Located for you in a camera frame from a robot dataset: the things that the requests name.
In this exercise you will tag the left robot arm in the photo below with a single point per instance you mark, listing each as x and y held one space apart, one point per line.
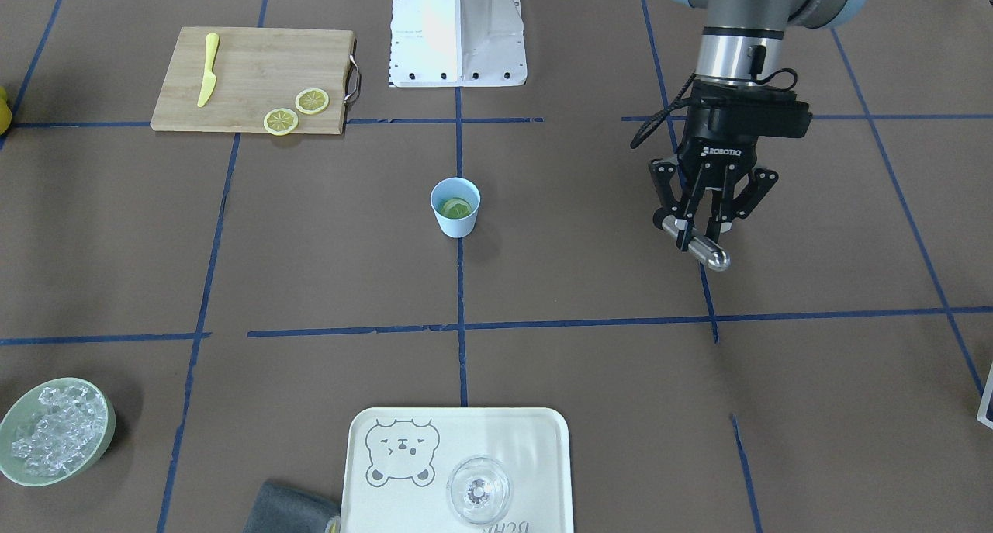
713 178

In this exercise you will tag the cream bear tray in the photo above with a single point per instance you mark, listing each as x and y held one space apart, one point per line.
399 461

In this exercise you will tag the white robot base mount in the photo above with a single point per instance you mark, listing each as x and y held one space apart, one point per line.
457 44

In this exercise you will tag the light blue plastic cup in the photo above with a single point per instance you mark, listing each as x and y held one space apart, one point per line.
456 187

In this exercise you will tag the wooden cutting board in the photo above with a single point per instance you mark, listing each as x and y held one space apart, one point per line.
258 70

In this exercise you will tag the lemon slice on board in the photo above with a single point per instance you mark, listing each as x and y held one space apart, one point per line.
312 101
281 121

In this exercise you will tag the clear wine glass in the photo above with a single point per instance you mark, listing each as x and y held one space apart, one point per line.
480 491

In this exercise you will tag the yellow lemon slice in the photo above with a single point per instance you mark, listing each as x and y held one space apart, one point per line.
455 208

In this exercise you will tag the yellow plastic knife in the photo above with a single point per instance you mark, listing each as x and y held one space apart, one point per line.
209 79

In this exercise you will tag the whole yellow lemon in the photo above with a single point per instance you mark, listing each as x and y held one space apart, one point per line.
6 114

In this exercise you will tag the steel muddler black tip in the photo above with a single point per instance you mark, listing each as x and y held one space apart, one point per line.
707 252

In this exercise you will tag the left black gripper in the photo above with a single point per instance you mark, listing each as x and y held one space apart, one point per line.
718 150

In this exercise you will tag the green bowl with ice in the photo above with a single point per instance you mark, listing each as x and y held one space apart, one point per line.
55 431

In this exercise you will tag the grey folded cloth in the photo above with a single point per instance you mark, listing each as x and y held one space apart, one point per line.
283 509

